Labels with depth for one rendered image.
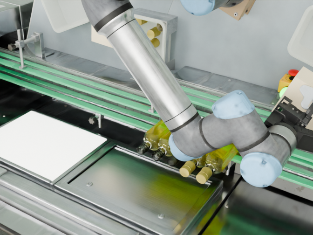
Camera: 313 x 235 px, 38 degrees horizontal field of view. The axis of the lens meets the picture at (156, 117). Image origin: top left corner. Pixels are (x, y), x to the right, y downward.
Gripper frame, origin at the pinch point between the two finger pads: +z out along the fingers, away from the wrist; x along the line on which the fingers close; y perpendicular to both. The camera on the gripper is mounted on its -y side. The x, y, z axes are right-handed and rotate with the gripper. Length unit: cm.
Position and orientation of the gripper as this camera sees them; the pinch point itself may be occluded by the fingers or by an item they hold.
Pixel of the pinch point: (312, 108)
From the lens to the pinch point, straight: 122.0
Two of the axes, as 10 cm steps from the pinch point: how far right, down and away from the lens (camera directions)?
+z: 5.2, -4.1, 7.5
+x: -3.3, 7.1, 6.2
